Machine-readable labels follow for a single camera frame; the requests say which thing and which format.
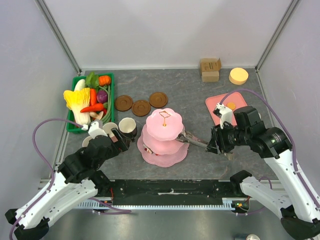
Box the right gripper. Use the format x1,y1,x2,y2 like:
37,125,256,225
204,121,251,155

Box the chocolate cake slice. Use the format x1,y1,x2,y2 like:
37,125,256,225
143,144,154,154

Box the metal tongs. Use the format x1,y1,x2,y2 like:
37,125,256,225
174,131,235,161

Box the pink three-tier cake stand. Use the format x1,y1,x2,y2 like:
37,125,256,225
137,108,189,168

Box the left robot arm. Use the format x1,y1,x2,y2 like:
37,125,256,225
5,120,137,240

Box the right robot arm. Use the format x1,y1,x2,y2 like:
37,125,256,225
208,103,320,240

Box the black mug white inside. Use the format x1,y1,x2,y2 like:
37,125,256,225
118,117,138,142

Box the pink mug white inside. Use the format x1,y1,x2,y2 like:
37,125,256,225
102,122,118,138

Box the toy green beans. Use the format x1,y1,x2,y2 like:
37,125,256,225
89,86,112,124

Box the green mug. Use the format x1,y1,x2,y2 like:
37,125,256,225
82,136,93,148

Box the brown saucer middle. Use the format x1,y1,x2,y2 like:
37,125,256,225
131,99,151,117

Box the brown saucer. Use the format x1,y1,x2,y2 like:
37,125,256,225
131,99,151,117
114,95,133,112
149,92,168,108

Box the brown saucer left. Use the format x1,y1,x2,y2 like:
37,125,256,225
114,95,133,112

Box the pink dessert tray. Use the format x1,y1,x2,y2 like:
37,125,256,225
205,92,247,126

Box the round biscuit top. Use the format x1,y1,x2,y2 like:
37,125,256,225
226,102,236,110

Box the toy purple onion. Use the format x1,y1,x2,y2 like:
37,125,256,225
96,90,109,104

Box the green vegetable crate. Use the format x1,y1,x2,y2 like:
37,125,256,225
66,73,114,134

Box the brown saucer right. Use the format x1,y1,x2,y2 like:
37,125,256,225
149,92,168,108

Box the toy napa cabbage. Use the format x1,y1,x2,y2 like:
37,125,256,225
63,87,91,125

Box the toy pumpkin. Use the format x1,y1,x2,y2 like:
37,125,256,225
98,75,112,87

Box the toy green leaf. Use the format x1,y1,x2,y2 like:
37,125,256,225
85,72,100,89

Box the toy white radish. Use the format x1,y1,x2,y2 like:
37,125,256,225
73,79,86,92

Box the cardboard box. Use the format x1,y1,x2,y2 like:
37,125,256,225
199,58,222,83

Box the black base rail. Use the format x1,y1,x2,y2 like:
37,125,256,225
101,170,253,201

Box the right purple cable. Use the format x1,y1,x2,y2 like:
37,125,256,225
219,88,320,216

